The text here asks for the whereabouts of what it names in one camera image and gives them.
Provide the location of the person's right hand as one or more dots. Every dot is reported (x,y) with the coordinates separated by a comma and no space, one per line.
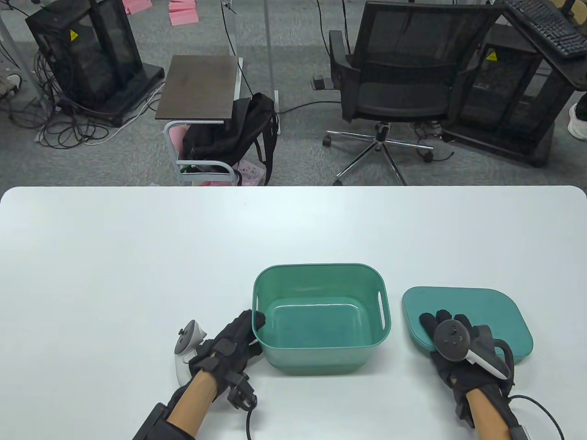
(458,371)

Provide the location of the person's left hand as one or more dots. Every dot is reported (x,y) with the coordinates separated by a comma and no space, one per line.
(227,348)

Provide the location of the green plastic lid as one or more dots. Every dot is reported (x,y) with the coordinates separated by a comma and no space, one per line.
(481,307)

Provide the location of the green plastic storage box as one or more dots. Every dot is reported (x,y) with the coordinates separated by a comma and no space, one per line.
(321,330)

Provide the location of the person's left forearm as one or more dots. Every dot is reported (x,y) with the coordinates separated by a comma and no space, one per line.
(195,398)

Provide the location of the person's right forearm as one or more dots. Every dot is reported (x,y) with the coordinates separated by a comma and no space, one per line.
(486,412)

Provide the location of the white handheld controller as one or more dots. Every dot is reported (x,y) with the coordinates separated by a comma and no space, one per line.
(451,341)
(185,348)

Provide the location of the pink white packet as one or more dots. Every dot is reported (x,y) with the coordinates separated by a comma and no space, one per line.
(251,173)

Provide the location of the black backpack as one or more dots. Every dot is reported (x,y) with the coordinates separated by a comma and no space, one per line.
(229,133)

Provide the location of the brown top side table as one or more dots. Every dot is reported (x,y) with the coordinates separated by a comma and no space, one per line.
(199,87)

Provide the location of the black mesh equipment cabinet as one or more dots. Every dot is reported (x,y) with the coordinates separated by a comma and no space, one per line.
(87,55)
(504,101)

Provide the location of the black mesh office chair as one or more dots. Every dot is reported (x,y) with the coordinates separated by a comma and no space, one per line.
(403,82)

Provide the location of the pink paper sheets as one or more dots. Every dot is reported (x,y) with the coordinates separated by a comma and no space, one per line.
(183,13)
(137,5)

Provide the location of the black keyboard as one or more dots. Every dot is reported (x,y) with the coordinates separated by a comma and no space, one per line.
(545,23)

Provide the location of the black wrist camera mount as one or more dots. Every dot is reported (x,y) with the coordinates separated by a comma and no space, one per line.
(160,424)
(520,433)

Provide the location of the white metal frame leg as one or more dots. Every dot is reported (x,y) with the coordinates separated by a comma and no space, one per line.
(23,59)

